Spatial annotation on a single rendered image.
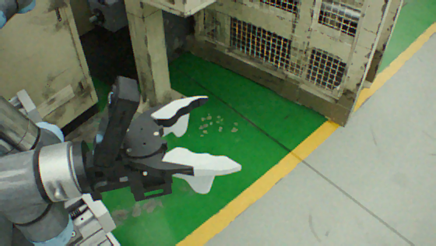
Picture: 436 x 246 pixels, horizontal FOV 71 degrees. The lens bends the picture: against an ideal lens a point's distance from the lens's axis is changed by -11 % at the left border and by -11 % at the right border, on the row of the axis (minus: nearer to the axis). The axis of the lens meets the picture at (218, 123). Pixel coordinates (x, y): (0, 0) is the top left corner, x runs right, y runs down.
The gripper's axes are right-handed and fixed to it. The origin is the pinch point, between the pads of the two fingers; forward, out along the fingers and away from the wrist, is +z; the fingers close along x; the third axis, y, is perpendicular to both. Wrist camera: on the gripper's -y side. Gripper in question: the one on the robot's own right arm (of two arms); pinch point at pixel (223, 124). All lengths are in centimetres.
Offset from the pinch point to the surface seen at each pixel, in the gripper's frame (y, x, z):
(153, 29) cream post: 37, -124, 2
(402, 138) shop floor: 98, -68, 128
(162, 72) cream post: 65, -129, 3
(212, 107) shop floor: 91, -123, 29
